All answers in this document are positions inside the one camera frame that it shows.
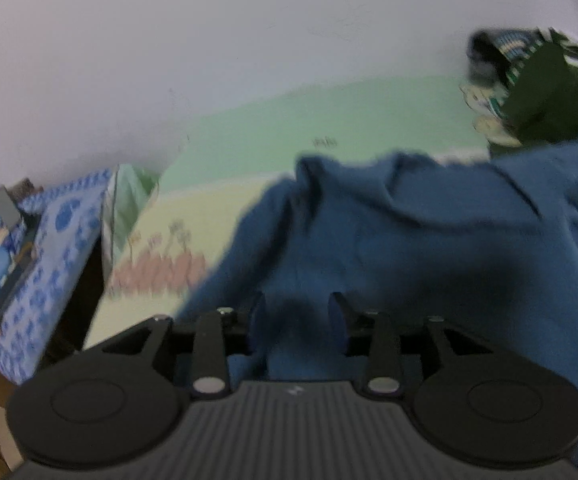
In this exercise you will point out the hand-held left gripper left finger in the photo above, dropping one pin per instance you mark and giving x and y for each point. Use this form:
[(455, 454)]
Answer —
[(257, 320)]

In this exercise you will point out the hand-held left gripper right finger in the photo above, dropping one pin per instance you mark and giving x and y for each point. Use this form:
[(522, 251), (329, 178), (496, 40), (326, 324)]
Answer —
[(338, 320)]

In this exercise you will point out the blue knit sweater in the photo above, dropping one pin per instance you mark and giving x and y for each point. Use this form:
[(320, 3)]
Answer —
[(419, 240)]

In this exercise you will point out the dark green sweater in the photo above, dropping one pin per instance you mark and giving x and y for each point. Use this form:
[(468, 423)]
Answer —
[(554, 100)]

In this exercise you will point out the pale green cloth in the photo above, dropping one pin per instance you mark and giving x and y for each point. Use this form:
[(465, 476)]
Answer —
[(126, 210)]

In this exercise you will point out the blue floral cloth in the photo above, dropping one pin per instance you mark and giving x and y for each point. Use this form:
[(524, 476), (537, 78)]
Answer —
[(54, 270)]

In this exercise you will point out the smartphone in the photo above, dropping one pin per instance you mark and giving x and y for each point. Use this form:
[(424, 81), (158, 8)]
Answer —
[(6, 207)]

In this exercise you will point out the grey striped knit garment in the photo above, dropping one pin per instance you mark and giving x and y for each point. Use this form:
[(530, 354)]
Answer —
[(499, 55)]

